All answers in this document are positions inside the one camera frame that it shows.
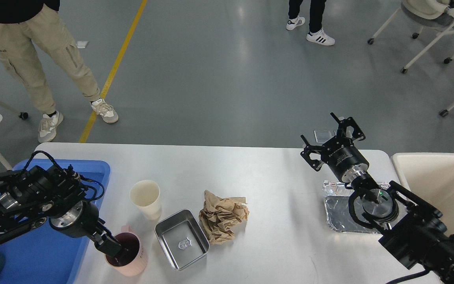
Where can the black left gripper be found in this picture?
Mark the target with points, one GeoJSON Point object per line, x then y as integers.
{"type": "Point", "coordinates": [82, 220]}

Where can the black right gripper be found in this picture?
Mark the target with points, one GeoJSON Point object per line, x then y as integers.
{"type": "Point", "coordinates": [343, 159]}

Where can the pink mug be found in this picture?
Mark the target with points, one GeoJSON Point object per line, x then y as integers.
{"type": "Point", "coordinates": [132, 260]}

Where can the metal rectangular tin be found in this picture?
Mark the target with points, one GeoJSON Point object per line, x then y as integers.
{"type": "Point", "coordinates": [182, 239]}

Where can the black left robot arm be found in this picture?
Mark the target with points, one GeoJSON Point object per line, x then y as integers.
{"type": "Point", "coordinates": [61, 196]}

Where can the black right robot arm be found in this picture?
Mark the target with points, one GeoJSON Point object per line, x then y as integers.
{"type": "Point", "coordinates": [411, 228]}

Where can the aluminium foil tray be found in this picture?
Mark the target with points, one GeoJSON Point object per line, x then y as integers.
{"type": "Point", "coordinates": [335, 198]}

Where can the blue plastic tray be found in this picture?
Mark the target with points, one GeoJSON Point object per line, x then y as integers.
{"type": "Point", "coordinates": [43, 255]}

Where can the cream paper cup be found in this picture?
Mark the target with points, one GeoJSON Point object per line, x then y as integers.
{"type": "Point", "coordinates": [145, 195]}

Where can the cream plastic bin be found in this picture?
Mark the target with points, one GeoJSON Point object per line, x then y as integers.
{"type": "Point", "coordinates": [430, 176]}

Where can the crumpled brown paper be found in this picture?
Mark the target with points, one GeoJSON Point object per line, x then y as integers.
{"type": "Point", "coordinates": [219, 215]}

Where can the person in black trousers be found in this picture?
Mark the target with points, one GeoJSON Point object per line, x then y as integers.
{"type": "Point", "coordinates": [316, 32]}

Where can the white office chair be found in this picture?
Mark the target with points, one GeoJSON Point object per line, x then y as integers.
{"type": "Point", "coordinates": [437, 15]}

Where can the person in beige trousers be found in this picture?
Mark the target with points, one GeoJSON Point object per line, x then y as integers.
{"type": "Point", "coordinates": [27, 24]}

